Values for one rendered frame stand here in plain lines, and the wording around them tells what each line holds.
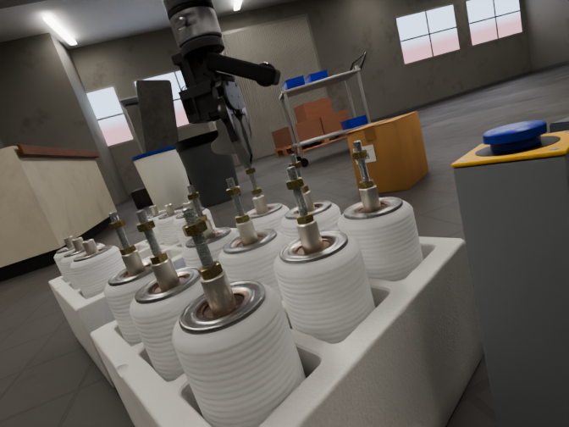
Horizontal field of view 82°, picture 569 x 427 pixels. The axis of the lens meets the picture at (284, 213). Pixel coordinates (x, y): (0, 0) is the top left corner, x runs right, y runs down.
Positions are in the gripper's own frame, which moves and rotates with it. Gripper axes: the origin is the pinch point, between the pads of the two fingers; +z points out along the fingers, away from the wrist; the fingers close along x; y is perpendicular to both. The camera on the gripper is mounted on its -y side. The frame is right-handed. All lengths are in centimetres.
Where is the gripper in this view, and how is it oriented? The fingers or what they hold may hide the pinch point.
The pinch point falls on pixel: (250, 159)
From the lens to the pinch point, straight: 59.0
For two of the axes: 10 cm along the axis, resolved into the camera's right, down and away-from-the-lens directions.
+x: -2.2, 2.9, -9.3
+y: -9.3, 2.1, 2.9
